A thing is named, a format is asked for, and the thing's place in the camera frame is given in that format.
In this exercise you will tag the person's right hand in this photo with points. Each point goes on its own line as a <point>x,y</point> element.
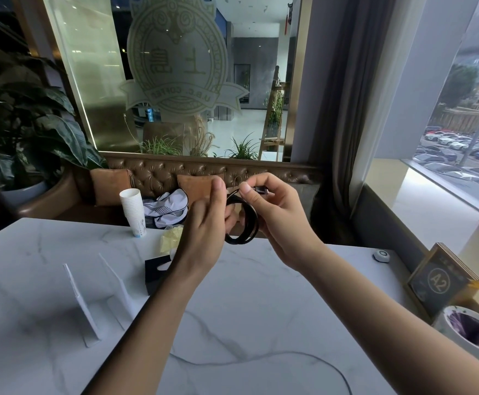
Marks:
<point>286,220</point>

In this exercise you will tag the person's left hand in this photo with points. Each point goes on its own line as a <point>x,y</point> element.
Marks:
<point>198,234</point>

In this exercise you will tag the person's right thumb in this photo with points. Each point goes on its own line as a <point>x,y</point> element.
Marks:
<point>254,199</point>

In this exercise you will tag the person's left thumb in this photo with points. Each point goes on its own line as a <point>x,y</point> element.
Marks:
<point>217,191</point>

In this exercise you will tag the person's left forearm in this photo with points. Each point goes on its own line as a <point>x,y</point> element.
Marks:
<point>153,324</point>

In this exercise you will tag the person's right forearm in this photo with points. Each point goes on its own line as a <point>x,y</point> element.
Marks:
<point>387,324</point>

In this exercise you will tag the orange cushion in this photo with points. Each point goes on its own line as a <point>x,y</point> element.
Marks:
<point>110,187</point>
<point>192,187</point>

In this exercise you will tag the green grass plant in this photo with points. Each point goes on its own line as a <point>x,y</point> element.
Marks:
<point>241,150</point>
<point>161,147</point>

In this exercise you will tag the white striped bag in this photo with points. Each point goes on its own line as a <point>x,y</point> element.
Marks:
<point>165,209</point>

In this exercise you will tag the dry tan grass plant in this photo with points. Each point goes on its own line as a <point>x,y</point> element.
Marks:
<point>202,137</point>

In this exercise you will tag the dark grey cushion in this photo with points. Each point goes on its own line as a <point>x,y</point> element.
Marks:
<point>310,201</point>

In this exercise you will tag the yellow plastic glove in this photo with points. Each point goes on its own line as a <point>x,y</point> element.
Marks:
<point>171,238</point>

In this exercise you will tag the wooden easel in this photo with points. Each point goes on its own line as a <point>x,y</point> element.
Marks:
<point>270,131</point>

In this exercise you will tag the brown leather sofa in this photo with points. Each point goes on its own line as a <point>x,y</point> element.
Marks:
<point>149,165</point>

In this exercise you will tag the stack of white paper cups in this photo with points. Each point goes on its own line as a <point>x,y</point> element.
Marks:
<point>132,209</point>

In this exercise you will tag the black tissue box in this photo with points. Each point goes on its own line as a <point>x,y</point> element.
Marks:
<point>155,275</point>

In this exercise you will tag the grey curtain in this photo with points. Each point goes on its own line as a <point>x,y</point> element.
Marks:
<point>346,119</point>

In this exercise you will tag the clear acrylic sign stand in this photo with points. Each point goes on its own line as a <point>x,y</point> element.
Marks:
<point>81,304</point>
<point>118,285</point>

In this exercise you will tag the white round call button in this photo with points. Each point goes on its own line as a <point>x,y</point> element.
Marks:
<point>381,255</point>

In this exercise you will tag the white plant pot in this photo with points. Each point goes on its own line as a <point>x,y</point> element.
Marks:
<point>23,195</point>

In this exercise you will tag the large green leafy plant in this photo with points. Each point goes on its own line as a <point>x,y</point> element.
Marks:
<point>30,127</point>

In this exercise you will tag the wooden table number sign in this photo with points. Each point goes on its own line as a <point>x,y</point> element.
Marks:
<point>436,281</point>

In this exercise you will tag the row of parked cars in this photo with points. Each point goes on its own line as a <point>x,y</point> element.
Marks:
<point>457,154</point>

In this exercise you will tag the white cup with purple inside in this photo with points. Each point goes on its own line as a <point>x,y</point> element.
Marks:
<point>469,337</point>

